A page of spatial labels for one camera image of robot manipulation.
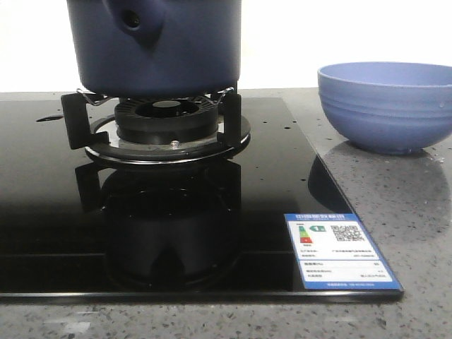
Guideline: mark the light blue ribbed bowl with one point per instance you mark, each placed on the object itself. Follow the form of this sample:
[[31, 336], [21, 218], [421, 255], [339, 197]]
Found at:
[[387, 107]]

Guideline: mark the black glass gas hob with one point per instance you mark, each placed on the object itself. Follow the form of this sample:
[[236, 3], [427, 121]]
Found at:
[[75, 231]]

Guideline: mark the dark blue cooking pot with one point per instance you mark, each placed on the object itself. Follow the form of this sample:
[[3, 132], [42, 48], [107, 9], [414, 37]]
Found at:
[[156, 48]]

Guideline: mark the black pan support grate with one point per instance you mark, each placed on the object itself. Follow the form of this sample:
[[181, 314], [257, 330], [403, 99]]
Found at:
[[101, 142]]

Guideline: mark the blue energy label sticker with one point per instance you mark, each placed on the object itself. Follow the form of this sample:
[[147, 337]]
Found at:
[[335, 252]]

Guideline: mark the black gas burner head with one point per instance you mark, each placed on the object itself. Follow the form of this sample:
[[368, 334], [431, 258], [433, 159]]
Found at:
[[163, 121]]

